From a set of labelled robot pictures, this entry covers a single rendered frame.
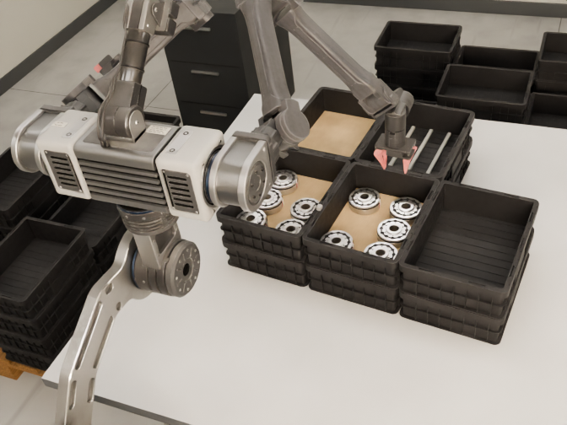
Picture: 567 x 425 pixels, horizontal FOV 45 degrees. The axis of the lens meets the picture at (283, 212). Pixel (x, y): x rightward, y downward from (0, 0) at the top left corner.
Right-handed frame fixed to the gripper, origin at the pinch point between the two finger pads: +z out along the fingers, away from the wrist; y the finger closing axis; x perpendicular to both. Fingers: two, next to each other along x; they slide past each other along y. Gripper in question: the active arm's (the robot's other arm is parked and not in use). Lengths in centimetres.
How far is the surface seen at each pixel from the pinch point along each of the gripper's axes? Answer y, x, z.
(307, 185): 35.3, -11.6, 24.6
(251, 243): 40, 21, 24
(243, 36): 118, -117, 33
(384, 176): 8.9, -15.3, 17.2
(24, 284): 135, 41, 59
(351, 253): 5.1, 23.2, 14.6
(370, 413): -13, 57, 37
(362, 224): 10.4, 1.2, 24.4
